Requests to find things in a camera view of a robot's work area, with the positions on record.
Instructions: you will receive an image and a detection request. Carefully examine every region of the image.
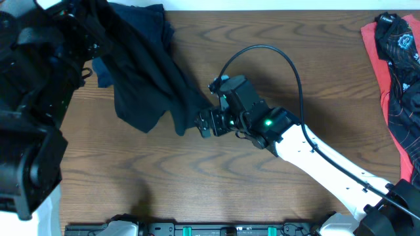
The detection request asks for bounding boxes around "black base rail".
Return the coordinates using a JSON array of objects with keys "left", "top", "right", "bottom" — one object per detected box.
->
[{"left": 64, "top": 222, "right": 329, "bottom": 236}]

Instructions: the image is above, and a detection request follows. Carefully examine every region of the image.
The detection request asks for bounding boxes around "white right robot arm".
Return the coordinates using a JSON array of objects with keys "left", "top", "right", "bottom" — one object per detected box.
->
[{"left": 195, "top": 100, "right": 419, "bottom": 235}]

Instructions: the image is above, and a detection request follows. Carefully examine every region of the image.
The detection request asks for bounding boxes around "folded dark blue garment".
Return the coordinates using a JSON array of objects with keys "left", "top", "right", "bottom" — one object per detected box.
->
[{"left": 97, "top": 1, "right": 174, "bottom": 92}]

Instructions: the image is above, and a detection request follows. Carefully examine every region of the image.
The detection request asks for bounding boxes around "plain black t-shirt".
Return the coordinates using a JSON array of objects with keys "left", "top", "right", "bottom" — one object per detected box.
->
[{"left": 92, "top": 1, "right": 211, "bottom": 136}]

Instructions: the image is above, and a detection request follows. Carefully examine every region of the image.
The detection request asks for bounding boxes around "black patterned jersey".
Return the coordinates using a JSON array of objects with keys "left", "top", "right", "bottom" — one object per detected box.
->
[{"left": 375, "top": 12, "right": 419, "bottom": 187}]

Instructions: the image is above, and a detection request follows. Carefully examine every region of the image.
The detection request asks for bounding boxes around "red garment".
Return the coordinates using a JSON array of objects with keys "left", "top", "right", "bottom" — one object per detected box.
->
[{"left": 361, "top": 15, "right": 419, "bottom": 182}]

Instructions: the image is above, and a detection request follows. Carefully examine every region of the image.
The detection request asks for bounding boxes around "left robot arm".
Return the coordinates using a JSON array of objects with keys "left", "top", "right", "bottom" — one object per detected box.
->
[{"left": 1, "top": 1, "right": 111, "bottom": 235}]

